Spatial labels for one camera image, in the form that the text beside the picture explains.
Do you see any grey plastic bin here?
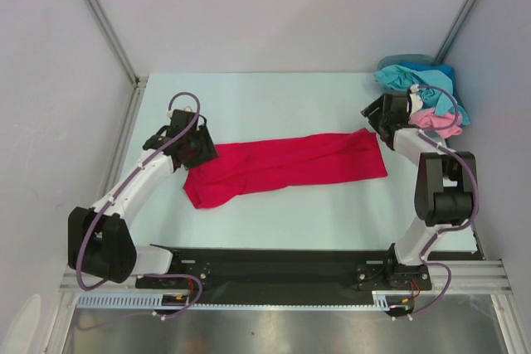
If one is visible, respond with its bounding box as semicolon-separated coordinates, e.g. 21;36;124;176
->
377;54;460;116

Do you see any light blue t shirt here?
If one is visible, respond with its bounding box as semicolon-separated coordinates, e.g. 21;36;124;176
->
374;63;470;126

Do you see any right aluminium frame post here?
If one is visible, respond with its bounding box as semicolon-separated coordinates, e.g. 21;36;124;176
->
434;0;480;64

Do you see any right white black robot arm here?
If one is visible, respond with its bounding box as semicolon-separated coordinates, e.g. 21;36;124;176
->
362;93;478;290

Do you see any dark blue t shirt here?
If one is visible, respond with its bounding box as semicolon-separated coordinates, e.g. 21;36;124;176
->
400;61;455;82

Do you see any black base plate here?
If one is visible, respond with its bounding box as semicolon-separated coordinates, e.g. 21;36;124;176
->
135;248;432;306

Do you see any aluminium frame post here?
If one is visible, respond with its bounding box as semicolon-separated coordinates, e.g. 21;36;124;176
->
83;0;146;88
434;0;480;64

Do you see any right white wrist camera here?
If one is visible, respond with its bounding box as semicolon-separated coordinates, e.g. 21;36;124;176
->
407;84;424;114

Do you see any pink t shirt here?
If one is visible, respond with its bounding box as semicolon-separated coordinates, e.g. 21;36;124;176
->
409;108;462;139

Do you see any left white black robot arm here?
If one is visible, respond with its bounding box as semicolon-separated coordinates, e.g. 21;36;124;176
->
67;109;217;288

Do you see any left light blue cable duct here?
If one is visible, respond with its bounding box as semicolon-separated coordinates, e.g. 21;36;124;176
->
77;293;189;310

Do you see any light blue cable duct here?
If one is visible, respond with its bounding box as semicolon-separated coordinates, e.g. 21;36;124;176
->
373;290;420;311
77;293;189;310

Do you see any right light blue cable duct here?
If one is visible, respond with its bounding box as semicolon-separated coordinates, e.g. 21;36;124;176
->
373;290;420;311

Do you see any left aluminium frame post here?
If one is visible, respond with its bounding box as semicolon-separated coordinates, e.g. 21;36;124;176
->
83;0;146;88

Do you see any red t shirt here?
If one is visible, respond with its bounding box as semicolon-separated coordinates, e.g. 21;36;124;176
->
183;129;387;209

